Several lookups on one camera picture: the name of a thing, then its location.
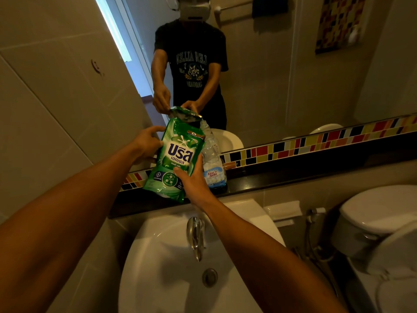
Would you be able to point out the large wall mirror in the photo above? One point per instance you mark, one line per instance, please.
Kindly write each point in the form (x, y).
(277, 78)

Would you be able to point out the green detergent refill pouch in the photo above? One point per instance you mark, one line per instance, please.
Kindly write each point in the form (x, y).
(176, 153)

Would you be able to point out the person's right hand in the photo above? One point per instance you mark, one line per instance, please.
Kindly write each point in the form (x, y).
(197, 189)

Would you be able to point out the chrome flush lever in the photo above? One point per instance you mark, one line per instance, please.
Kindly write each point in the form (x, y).
(371, 236)

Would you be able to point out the colourful mosaic tile strip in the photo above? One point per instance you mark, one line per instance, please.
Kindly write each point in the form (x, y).
(293, 147)

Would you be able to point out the person's left hand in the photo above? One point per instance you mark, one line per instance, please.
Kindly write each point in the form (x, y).
(146, 145)

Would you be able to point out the clear spray bottle blue label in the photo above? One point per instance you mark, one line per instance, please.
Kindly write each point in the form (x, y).
(213, 177)

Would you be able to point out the chrome sink drain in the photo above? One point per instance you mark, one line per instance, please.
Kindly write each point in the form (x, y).
(209, 278)

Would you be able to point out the white toilet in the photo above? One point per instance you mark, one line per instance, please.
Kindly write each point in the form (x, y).
(374, 208)

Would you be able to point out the person's left forearm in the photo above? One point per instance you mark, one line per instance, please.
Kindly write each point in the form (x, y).
(65, 224)

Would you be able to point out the person's right forearm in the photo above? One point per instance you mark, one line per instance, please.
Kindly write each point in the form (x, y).
(260, 267)

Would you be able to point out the chrome faucet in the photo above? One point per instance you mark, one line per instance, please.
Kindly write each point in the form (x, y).
(195, 234)

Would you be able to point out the white ceramic sink basin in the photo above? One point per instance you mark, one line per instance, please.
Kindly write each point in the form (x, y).
(163, 273)

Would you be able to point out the black stone ledge shelf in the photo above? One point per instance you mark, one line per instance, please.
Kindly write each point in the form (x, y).
(293, 167)

